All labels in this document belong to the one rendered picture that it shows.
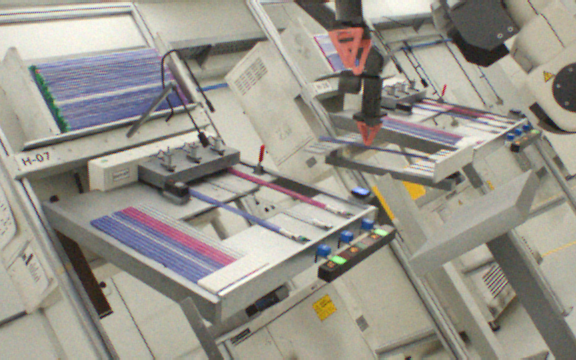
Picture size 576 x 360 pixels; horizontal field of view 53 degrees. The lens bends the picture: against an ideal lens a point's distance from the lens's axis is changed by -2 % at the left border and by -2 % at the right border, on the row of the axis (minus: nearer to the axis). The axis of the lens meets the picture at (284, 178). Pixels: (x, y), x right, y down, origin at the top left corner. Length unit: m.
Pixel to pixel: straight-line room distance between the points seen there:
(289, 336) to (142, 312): 1.77
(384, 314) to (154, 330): 1.32
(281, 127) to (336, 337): 1.33
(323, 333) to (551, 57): 1.08
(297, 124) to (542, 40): 1.75
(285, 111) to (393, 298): 1.04
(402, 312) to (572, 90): 1.79
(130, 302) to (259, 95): 1.38
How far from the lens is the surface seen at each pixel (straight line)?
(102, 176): 1.88
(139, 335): 3.46
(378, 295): 2.94
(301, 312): 1.90
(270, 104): 2.99
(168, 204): 1.79
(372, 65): 1.70
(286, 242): 1.60
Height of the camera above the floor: 0.72
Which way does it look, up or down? 7 degrees up
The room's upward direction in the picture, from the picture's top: 30 degrees counter-clockwise
